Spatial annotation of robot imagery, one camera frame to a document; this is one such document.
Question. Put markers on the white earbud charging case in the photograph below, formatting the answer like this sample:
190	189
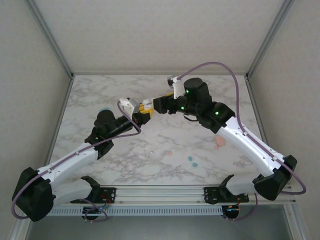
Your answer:
147	101

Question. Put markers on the teal earbud charging case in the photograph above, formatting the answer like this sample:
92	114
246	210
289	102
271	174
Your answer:
103	109

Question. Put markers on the white earbud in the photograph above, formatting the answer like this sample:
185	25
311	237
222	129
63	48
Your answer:
150	153

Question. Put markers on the pink earbud charging case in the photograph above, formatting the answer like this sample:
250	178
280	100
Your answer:
220	141

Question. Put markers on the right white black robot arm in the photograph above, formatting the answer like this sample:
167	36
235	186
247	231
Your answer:
250	145

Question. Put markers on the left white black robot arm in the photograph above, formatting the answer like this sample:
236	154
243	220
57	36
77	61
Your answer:
70	160

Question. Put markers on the left controller board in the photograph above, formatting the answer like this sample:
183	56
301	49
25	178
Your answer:
92	210

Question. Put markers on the controller board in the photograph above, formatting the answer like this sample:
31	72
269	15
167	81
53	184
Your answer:
92	210
231	208

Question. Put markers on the right controller board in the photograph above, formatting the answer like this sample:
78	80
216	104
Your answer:
231	208

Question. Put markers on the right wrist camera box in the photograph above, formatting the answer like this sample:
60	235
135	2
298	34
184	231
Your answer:
178	87

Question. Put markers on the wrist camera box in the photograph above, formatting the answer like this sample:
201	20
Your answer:
178	87
127	103

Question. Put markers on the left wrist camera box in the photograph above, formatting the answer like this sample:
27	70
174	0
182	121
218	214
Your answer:
127	103

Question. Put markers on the long aluminium table edge rail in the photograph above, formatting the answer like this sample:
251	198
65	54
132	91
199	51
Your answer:
160	74

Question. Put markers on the aluminium mounting rail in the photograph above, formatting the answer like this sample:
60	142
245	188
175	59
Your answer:
160	193

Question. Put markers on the aluminium frame post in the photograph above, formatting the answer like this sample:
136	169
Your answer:
270	37
50	37

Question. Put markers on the aluminium lower frame bar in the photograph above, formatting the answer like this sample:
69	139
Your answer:
293	225
18	231

